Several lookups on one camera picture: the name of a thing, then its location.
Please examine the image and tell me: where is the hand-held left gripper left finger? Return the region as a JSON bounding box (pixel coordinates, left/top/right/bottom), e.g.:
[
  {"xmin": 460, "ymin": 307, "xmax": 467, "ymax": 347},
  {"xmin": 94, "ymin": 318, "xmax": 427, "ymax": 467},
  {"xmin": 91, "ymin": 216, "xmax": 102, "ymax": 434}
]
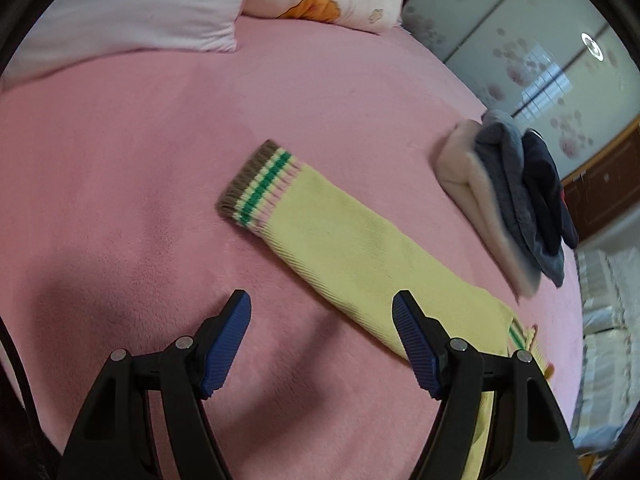
[{"xmin": 57, "ymin": 289, "xmax": 252, "ymax": 480}]

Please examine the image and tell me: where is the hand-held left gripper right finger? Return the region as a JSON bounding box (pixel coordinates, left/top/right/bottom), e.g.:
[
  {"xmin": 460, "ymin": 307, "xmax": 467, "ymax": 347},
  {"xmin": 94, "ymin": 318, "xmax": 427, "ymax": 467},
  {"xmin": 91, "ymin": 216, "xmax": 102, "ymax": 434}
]
[{"xmin": 391, "ymin": 290, "xmax": 583, "ymax": 480}]

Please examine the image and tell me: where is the yellow striped knit sweater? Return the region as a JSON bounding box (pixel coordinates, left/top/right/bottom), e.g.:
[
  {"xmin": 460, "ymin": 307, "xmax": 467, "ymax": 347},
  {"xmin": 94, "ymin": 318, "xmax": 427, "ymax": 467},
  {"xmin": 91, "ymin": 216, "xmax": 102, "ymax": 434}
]
[{"xmin": 216, "ymin": 139, "xmax": 556, "ymax": 480}]

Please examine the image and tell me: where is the cream folded garment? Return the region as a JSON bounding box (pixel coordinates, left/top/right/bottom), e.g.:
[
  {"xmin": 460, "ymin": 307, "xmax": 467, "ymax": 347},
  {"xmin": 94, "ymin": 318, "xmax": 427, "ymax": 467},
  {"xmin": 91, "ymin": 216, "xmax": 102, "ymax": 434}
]
[{"xmin": 434, "ymin": 121, "xmax": 543, "ymax": 297}]

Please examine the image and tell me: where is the grey folded garment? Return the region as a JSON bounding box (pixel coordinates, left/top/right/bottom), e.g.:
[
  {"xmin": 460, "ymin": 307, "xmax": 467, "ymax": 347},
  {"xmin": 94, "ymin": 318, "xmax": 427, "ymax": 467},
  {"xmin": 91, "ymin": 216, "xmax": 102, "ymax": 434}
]
[{"xmin": 474, "ymin": 109, "xmax": 567, "ymax": 288}]

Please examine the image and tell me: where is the pink fleece bed blanket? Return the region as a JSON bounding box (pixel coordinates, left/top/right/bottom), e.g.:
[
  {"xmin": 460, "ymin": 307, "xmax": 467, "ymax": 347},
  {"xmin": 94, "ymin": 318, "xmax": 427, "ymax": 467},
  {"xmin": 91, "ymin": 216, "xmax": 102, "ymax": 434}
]
[{"xmin": 0, "ymin": 12, "xmax": 588, "ymax": 480}]

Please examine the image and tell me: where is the white lace furniture cover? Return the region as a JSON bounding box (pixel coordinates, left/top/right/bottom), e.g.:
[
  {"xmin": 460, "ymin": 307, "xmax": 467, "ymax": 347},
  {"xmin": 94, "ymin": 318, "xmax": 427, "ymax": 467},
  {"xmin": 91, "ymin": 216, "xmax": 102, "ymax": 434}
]
[{"xmin": 572, "ymin": 245, "xmax": 640, "ymax": 451}]

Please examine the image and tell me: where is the dark navy folded garment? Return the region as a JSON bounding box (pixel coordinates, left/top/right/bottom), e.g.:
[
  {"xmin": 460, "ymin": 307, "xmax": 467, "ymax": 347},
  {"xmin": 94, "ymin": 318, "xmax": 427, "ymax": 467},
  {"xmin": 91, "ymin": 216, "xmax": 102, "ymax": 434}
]
[{"xmin": 520, "ymin": 130, "xmax": 581, "ymax": 256}]

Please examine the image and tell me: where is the brown wooden cabinet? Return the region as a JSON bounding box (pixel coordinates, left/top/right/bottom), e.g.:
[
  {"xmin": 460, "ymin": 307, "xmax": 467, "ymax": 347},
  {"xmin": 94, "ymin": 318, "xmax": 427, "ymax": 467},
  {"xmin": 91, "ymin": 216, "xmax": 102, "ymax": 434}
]
[{"xmin": 560, "ymin": 120, "xmax": 640, "ymax": 251}]

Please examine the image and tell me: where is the floral glass door wardrobe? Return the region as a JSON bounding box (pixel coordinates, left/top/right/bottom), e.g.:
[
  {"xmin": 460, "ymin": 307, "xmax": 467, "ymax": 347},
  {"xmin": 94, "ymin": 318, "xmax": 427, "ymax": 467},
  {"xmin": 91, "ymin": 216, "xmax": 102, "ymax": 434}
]
[{"xmin": 402, "ymin": 0, "xmax": 640, "ymax": 181}]

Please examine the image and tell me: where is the white flower print pillow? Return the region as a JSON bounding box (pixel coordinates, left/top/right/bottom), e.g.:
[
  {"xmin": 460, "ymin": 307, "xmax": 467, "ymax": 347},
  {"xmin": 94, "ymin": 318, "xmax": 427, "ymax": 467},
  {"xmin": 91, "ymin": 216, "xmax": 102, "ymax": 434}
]
[{"xmin": 2, "ymin": 0, "xmax": 256, "ymax": 92}]

